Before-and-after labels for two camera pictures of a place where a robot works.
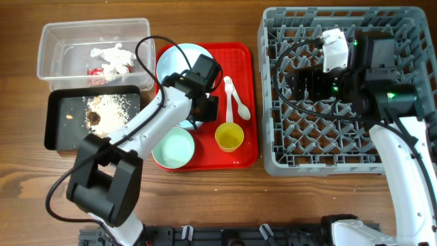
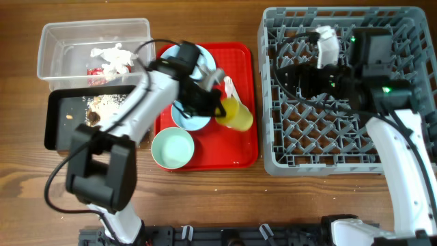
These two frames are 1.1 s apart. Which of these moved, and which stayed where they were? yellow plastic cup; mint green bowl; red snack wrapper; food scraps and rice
Moved: yellow plastic cup
Stayed: red snack wrapper; food scraps and rice; mint green bowl
